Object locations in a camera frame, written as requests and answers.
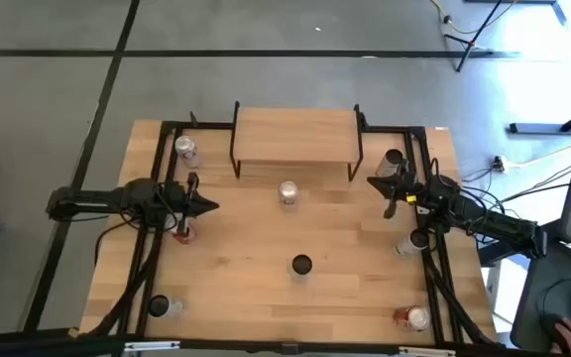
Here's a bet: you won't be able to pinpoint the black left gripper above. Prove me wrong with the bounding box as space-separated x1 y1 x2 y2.
164 172 220 237

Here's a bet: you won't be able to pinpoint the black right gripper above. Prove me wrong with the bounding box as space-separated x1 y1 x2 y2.
367 159 435 219

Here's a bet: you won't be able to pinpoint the silver beverage can black top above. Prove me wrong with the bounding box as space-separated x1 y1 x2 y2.
394 229 430 258
147 294 186 319
290 254 314 282
375 148 405 179

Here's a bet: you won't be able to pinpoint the silver Diet Coke can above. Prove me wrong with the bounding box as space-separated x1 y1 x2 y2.
173 135 201 170
278 180 300 209

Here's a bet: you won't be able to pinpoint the wooden shelf black metal legs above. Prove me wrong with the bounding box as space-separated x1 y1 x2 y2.
229 100 366 182

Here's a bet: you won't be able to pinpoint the red Coca-Cola can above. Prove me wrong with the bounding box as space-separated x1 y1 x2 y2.
166 212 199 246
393 305 431 333

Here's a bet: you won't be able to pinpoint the black floor stand base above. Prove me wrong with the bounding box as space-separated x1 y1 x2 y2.
508 98 571 135

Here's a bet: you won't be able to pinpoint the black tripod stand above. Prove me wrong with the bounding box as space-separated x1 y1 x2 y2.
442 0 522 73

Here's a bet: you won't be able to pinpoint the grey desk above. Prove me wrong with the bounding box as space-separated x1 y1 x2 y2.
510 237 571 354

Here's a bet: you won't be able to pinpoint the black computer mouse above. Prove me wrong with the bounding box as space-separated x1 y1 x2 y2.
541 312 571 349

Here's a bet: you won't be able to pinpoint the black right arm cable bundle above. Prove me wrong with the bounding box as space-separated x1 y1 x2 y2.
426 157 508 244

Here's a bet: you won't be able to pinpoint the black aluminium table frame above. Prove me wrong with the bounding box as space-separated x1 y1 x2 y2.
0 111 510 357

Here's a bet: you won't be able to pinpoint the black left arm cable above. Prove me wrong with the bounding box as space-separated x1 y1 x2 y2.
94 217 136 267

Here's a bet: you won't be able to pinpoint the black sleeved cable bundle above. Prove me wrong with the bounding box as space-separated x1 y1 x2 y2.
423 247 498 346
80 232 164 339

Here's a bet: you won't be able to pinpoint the silver metal bracket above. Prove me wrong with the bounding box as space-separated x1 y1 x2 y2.
398 346 458 357
123 340 181 353

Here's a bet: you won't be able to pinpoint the yellow floor cable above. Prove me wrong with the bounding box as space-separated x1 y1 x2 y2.
429 0 519 36

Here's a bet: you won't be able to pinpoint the black mouse cable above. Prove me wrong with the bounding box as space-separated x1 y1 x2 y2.
536 274 571 318

